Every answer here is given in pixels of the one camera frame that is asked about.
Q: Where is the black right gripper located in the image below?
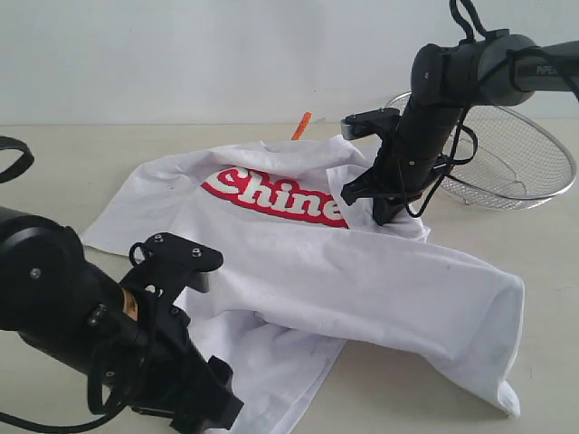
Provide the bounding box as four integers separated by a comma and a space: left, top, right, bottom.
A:
341, 137, 449, 226

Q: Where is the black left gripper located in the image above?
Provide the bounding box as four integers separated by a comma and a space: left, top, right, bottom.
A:
88, 293, 243, 433

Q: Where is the white t-shirt red logo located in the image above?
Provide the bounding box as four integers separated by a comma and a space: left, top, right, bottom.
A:
82, 136, 524, 433

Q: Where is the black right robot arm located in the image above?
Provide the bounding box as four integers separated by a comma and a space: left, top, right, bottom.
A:
340, 31, 578, 225

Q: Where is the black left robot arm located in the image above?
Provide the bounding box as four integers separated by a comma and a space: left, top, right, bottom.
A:
1, 208, 243, 433

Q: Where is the orange garment tag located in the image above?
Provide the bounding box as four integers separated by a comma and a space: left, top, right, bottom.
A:
291, 111, 312, 140

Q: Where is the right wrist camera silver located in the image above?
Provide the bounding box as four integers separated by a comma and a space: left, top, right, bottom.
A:
340, 108, 400, 140

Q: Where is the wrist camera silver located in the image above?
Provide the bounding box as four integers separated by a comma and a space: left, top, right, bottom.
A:
120, 232, 223, 310
340, 108, 400, 140

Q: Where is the metal wire mesh basket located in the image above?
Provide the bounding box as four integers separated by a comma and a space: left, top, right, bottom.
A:
386, 90, 576, 212

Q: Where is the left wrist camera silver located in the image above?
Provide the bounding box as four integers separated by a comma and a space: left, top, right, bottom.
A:
120, 232, 223, 310

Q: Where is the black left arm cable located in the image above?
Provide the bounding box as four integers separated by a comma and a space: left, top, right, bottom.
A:
0, 135, 137, 434

